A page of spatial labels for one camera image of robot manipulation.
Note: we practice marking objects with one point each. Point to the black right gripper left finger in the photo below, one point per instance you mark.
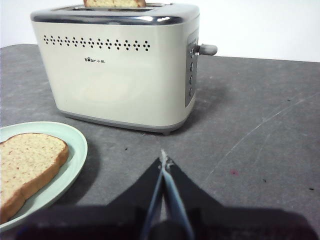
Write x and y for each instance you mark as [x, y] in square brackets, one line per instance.
[100, 222]

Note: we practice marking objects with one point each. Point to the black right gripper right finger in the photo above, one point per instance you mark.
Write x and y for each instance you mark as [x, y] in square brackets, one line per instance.
[237, 225]

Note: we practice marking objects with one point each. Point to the pale green round plate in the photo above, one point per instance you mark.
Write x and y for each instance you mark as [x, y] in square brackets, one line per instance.
[75, 150]

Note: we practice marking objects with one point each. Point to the large toasted bread slice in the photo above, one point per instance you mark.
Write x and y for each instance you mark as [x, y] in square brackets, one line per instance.
[27, 170]

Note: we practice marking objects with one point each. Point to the cream and chrome toaster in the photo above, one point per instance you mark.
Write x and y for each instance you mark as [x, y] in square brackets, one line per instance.
[120, 82]

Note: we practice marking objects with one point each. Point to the small toasted bread slice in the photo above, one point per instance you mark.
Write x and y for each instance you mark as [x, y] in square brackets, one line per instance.
[115, 3]

